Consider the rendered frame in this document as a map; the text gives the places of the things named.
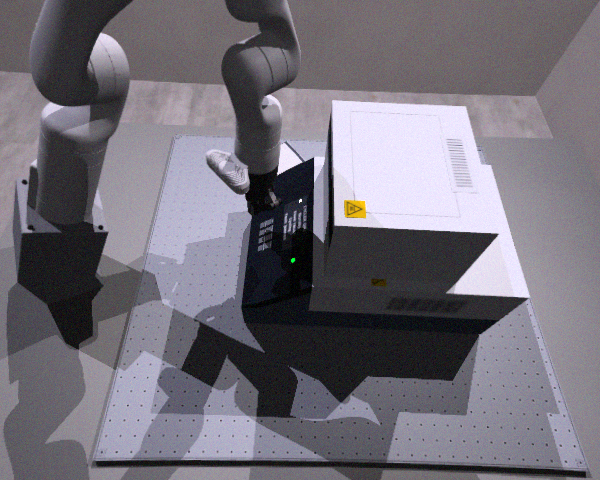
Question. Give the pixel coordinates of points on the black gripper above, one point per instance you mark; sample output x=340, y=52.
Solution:
x=256, y=194

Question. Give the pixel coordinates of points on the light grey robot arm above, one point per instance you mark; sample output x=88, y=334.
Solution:
x=72, y=68

